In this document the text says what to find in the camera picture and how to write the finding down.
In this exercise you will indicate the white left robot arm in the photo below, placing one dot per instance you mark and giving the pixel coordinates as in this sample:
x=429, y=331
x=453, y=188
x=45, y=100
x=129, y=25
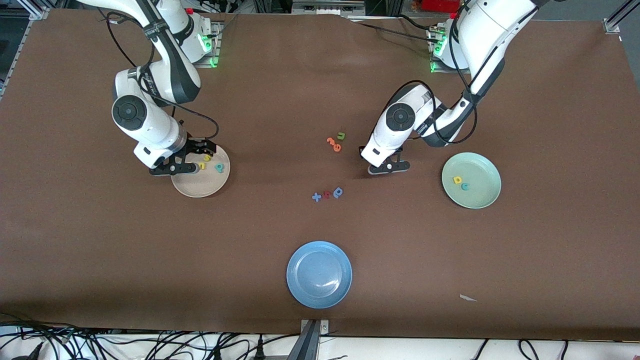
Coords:
x=400, y=117

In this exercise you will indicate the white paper scrap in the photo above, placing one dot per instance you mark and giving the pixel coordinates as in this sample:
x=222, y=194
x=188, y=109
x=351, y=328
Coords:
x=467, y=298

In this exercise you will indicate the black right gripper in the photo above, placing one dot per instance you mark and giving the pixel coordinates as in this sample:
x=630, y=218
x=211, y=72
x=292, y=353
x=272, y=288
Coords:
x=198, y=147

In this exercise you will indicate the beige brown plate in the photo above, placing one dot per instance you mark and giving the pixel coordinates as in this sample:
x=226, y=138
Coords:
x=200, y=185

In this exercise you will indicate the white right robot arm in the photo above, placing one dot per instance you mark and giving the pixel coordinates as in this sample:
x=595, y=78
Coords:
x=150, y=125

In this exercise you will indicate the blue plate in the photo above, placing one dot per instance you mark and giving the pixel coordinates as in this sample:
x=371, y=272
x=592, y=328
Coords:
x=319, y=275

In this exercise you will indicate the aluminium corner bracket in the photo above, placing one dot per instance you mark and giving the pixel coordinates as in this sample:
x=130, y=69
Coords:
x=611, y=26

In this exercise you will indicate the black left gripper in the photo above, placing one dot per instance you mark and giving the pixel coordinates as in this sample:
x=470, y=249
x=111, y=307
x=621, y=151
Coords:
x=360, y=147

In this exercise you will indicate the blue foam letter a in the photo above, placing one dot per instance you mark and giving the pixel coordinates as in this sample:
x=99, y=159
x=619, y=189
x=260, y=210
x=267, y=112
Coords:
x=338, y=193

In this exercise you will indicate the pale green plate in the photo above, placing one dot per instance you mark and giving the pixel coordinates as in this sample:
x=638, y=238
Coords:
x=475, y=192

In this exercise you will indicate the aluminium profile with bracket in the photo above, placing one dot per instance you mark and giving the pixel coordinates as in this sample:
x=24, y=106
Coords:
x=309, y=340

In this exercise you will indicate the red box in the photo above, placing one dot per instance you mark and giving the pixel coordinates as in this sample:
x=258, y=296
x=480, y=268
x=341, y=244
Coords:
x=440, y=5

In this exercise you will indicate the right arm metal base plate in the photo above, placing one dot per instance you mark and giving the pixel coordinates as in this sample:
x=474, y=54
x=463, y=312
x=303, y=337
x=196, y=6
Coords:
x=216, y=50

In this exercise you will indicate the grey aluminium frame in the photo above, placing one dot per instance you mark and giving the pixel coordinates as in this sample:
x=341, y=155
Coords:
x=327, y=7

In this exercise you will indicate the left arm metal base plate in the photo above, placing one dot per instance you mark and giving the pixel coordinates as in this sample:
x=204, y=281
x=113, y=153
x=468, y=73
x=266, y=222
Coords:
x=437, y=68

